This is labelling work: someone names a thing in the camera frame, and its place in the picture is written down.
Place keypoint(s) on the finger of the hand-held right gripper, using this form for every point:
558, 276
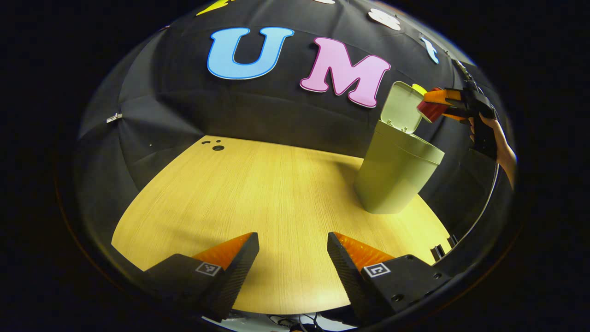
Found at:
461, 116
445, 96

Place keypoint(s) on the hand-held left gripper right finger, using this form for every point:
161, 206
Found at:
345, 267

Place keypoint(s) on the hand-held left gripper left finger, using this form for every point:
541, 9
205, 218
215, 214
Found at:
239, 267

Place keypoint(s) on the red pop can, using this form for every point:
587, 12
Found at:
431, 110

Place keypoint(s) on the pale green desktop garbage bin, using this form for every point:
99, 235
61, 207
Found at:
396, 175

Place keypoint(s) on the black backdrop cloth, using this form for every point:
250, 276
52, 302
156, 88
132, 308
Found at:
276, 106

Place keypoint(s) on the white cloth clip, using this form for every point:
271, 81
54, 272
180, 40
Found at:
114, 118

